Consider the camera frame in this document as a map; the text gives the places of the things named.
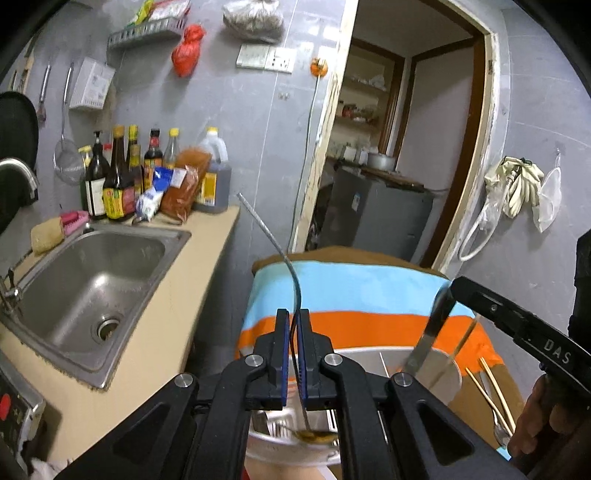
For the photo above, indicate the long metal spoon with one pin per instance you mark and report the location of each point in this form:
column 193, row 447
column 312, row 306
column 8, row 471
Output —
column 502, row 434

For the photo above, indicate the pink brush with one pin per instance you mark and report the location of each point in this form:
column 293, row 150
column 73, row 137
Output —
column 75, row 218

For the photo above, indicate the yellow sponge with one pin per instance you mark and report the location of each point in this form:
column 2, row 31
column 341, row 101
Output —
column 46, row 235

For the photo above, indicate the snack packets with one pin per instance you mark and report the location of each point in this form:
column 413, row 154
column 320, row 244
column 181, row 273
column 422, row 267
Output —
column 159, row 11

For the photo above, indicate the grey cabinet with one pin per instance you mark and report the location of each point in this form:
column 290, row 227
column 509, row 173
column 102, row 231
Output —
column 374, row 217

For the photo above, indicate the white rag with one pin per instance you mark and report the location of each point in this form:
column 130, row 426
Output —
column 48, row 470

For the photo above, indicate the slim dark sauce bottle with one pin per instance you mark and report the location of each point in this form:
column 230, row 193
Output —
column 135, row 157

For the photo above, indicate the striped blanket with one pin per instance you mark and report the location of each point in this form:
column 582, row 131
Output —
column 351, row 286

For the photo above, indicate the stainless steel sink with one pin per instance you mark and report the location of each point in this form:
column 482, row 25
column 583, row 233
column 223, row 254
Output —
column 92, row 286

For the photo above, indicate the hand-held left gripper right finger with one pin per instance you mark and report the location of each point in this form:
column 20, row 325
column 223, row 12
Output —
column 303, row 360

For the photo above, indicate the white mesh bag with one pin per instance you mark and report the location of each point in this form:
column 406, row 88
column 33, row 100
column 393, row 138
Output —
column 548, row 198

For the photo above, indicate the wooden chopstick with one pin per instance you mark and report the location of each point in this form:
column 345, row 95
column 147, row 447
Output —
column 497, row 392
column 485, row 398

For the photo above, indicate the wooden shelf unit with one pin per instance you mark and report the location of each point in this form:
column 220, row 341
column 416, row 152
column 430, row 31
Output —
column 364, row 110

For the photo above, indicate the large oil jug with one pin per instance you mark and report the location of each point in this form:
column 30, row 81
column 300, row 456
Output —
column 214, row 180

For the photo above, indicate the white plastic utensil holder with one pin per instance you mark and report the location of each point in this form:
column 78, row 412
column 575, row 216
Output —
column 438, row 374

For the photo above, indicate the black frying pan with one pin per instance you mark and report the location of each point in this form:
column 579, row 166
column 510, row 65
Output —
column 16, row 138

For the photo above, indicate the person's right hand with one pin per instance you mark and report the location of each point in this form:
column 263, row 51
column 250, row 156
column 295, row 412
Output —
column 531, row 415

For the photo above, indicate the wooden door frame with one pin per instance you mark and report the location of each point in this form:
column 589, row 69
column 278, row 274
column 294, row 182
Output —
column 475, row 152

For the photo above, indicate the gold bowl spoon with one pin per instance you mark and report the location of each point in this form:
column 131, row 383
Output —
column 277, row 244

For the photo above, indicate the red plastic bag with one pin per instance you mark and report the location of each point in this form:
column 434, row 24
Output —
column 188, row 50

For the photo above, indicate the wall socket panel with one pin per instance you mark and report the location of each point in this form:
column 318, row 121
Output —
column 265, row 57

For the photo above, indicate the dark bottle red label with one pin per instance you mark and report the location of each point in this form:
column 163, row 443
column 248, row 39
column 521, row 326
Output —
column 152, row 159

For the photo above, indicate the metal faucet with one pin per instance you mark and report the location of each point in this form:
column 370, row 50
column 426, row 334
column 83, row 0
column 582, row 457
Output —
column 18, row 168

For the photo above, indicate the orange wall plug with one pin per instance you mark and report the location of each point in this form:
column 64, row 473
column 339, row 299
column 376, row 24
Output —
column 319, row 68

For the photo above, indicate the hanging mesh strainer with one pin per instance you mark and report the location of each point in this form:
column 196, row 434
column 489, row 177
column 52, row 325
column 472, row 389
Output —
column 68, row 159

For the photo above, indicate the orange spice packet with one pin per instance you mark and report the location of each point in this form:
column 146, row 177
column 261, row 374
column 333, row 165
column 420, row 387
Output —
column 184, row 184

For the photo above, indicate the metal knife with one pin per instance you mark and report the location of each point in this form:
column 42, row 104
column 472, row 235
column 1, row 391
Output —
column 427, row 332

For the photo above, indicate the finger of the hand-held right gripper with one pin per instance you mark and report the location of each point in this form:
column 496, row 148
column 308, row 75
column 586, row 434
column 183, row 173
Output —
column 498, row 307

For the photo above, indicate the wooden knife holder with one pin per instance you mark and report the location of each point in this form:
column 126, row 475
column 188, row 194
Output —
column 24, row 67

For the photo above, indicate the clear bottle yellow cap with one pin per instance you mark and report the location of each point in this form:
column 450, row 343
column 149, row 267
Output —
column 171, row 147

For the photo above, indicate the clear plastic bag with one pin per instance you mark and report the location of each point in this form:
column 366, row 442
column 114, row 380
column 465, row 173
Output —
column 490, row 207

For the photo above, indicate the white wall box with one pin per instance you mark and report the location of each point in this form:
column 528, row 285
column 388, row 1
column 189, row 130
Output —
column 92, row 83

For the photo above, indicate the soy sauce bottle yellow label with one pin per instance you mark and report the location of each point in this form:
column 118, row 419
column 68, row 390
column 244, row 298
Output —
column 118, row 189

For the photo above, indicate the metal pot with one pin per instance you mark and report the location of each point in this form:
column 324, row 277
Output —
column 381, row 160

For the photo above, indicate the hanging metal peeler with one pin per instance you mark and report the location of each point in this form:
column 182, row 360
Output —
column 44, row 92

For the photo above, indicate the pale chopstick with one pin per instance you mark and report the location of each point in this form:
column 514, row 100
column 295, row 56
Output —
column 455, row 353

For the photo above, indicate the blue white packet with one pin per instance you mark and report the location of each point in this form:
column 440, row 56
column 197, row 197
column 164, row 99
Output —
column 154, row 198

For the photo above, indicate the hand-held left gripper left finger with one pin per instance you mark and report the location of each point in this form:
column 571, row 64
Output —
column 282, row 355

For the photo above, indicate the grey metal wall shelf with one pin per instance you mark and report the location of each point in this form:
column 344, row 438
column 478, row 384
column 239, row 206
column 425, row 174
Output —
column 143, row 37

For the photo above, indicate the bag of dried goods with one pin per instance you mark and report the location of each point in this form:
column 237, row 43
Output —
column 253, row 21

